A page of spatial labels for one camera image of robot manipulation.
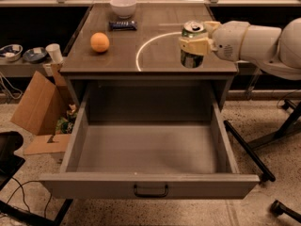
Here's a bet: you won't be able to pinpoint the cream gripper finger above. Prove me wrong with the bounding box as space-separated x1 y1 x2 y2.
179 37 213 56
204 21 221 36

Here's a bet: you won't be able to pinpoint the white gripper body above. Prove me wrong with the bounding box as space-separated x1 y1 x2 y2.
212 21 250 62

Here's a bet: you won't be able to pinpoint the green soda can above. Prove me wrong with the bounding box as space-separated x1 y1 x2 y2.
179 21 208 69

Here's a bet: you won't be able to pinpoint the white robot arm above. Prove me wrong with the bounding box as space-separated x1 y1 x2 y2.
179 19 301 80

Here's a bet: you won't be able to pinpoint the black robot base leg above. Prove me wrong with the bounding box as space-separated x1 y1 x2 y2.
224 99 301 182

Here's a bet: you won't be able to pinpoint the grey drawer cabinet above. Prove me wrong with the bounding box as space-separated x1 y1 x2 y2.
61 2 238 104

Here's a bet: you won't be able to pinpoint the open grey top drawer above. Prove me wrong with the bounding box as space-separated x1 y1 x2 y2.
40 81 259 200

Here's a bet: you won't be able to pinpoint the orange fruit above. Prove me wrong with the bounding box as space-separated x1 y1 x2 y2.
90 32 110 53

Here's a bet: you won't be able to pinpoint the white paper cup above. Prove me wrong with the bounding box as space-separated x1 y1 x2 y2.
46 43 63 64

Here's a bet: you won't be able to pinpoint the green snack bags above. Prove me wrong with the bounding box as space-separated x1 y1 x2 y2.
55 105 77 134

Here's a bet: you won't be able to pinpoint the blue patterned bowl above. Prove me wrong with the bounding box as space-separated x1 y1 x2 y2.
23 47 47 63

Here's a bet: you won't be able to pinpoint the brown cardboard box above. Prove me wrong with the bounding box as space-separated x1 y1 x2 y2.
10 64 74 155

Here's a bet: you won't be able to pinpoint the black caster wheel leg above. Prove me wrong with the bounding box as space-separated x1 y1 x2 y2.
271 200 301 223

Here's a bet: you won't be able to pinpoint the blue white bowl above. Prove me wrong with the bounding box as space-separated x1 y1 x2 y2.
0 44 23 62

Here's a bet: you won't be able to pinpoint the black chair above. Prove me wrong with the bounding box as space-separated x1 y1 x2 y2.
0 131 24 190

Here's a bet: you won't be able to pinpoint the black drawer handle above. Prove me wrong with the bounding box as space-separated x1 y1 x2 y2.
133 185 169 199

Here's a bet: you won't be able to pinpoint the black floor cable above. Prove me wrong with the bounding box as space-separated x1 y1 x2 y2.
0 180 53 219

